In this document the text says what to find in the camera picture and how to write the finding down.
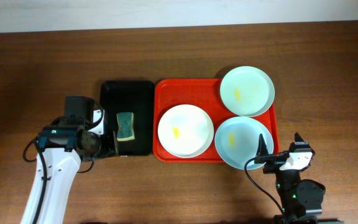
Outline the black plastic tray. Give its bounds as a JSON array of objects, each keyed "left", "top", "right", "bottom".
[{"left": 99, "top": 80, "right": 155, "bottom": 156}]

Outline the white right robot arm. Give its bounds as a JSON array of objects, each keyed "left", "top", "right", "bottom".
[{"left": 254, "top": 133, "right": 326, "bottom": 223}]

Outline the red plastic tray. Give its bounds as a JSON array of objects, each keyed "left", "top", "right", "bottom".
[{"left": 152, "top": 78, "right": 280, "bottom": 164}]

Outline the white plate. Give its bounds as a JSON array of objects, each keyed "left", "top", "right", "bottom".
[{"left": 157, "top": 104, "right": 214, "bottom": 159}]

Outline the green and yellow sponge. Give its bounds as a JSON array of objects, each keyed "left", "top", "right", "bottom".
[{"left": 116, "top": 112, "right": 135, "bottom": 141}]

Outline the light blue plate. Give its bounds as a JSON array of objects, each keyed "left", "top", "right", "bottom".
[{"left": 214, "top": 116, "right": 274, "bottom": 170}]

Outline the mint green plate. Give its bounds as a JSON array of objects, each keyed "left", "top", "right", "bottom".
[{"left": 219, "top": 66, "right": 275, "bottom": 117}]

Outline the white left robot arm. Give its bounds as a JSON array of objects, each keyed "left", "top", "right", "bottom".
[{"left": 21, "top": 109, "right": 108, "bottom": 223}]

